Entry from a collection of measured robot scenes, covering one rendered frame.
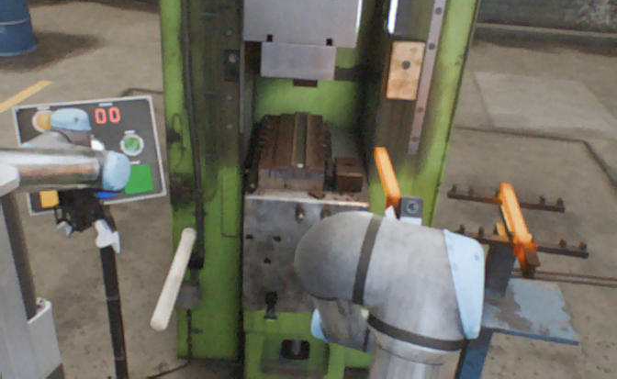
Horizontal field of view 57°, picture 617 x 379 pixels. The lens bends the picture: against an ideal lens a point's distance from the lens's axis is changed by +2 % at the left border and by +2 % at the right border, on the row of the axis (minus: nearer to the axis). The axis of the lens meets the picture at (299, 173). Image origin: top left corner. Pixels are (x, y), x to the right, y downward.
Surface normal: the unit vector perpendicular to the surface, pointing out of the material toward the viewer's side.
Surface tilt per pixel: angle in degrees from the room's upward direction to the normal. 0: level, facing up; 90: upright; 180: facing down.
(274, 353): 90
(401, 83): 90
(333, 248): 53
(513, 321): 0
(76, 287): 0
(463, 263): 31
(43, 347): 90
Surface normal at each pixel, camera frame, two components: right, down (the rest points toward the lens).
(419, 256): -0.14, -0.47
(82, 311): 0.06, -0.87
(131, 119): 0.37, -0.04
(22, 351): 0.91, 0.25
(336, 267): -0.54, 0.07
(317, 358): -0.03, 0.48
